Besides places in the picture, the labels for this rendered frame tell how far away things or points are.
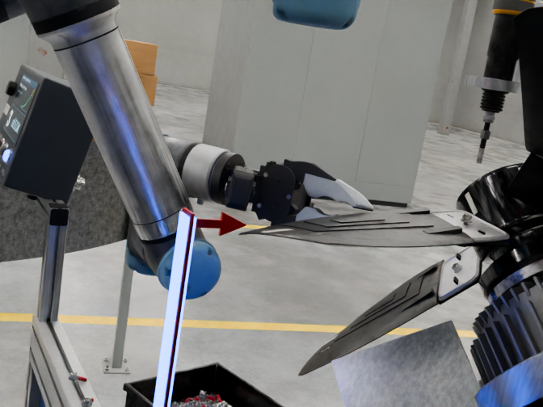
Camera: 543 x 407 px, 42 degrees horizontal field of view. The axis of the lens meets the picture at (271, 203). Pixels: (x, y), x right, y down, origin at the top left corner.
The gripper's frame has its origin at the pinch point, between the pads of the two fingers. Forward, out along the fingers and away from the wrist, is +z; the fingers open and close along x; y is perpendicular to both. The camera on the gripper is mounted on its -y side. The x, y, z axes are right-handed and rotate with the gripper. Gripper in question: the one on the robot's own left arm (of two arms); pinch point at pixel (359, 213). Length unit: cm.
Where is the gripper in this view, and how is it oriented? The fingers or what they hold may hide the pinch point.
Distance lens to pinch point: 86.2
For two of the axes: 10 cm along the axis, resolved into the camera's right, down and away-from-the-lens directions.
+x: -2.0, 9.7, 1.1
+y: 4.2, -0.1, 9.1
